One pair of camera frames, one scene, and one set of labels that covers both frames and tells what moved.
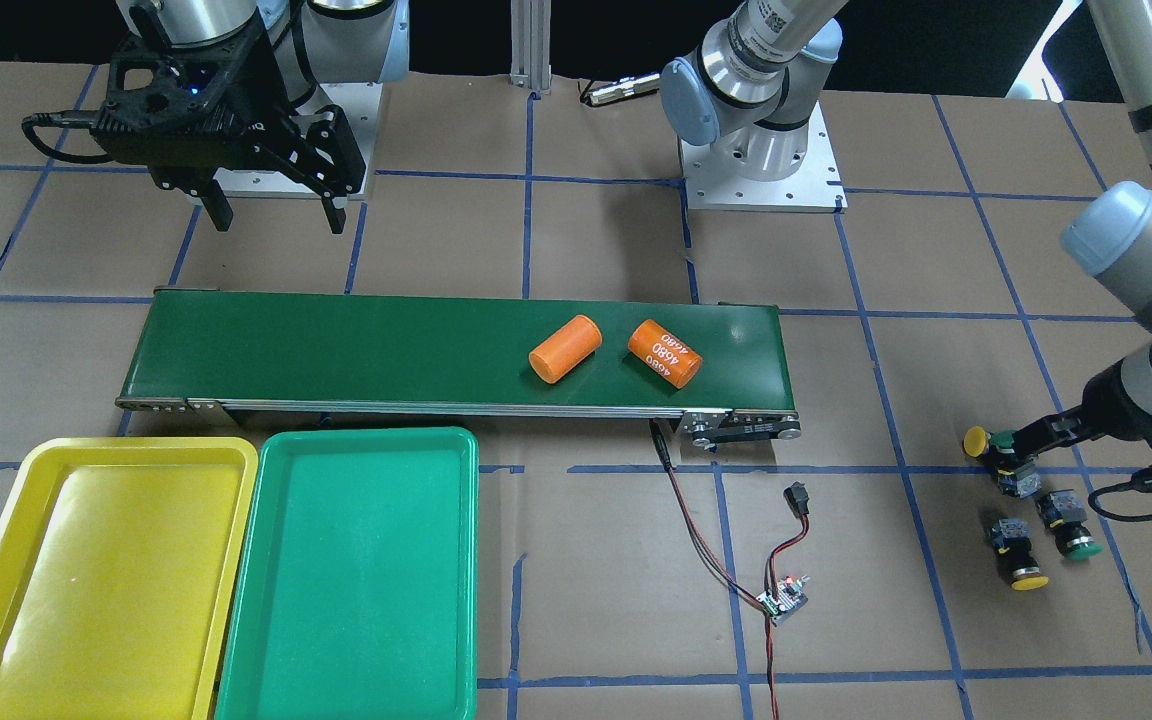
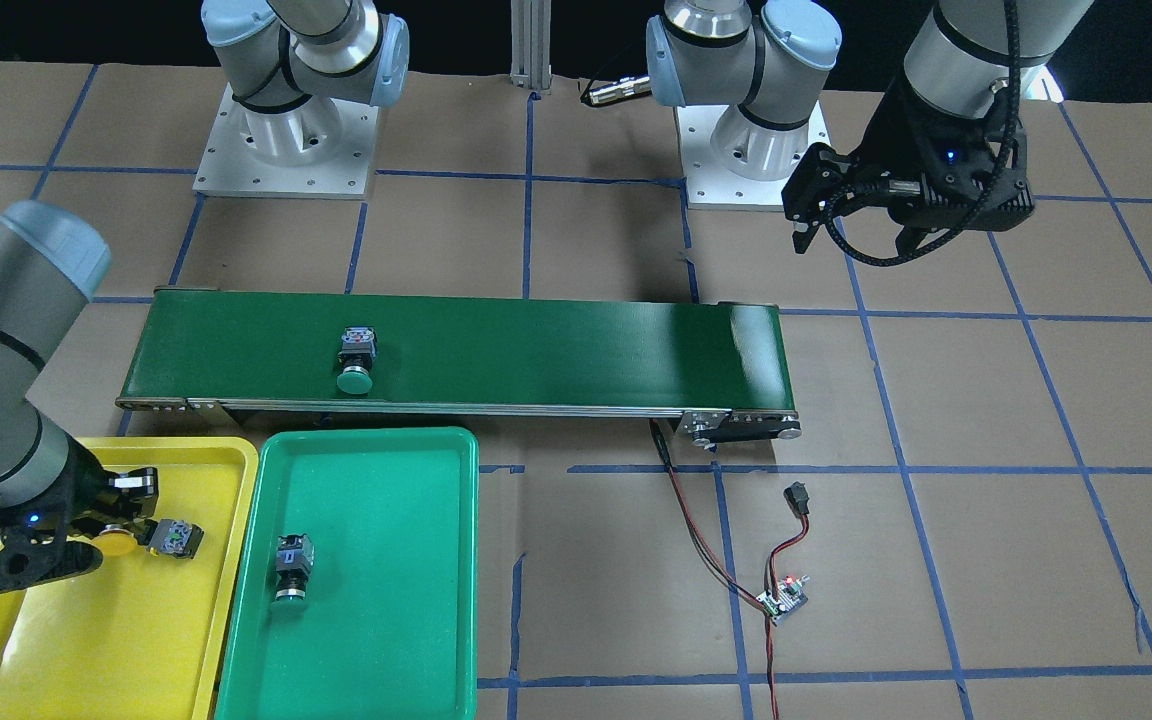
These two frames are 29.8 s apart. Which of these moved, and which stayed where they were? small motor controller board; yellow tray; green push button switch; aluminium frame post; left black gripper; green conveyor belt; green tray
Moved: left black gripper; green push button switch
Stayed: green tray; small motor controller board; green conveyor belt; yellow tray; aluminium frame post
